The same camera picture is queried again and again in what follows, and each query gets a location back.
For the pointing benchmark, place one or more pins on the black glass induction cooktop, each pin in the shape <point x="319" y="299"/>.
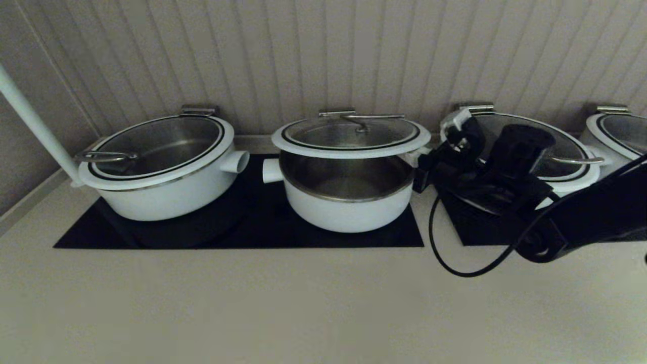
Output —
<point x="252" y="222"/>
<point x="485" y="232"/>

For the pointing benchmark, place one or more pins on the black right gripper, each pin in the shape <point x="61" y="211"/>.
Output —
<point x="455" y="174"/>

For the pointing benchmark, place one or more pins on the white round pole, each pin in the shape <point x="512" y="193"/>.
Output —
<point x="30" y="121"/>

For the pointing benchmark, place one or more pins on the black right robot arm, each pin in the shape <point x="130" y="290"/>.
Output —
<point x="606" y="212"/>

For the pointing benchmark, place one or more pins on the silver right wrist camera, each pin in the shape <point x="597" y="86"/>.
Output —
<point x="459" y="119"/>

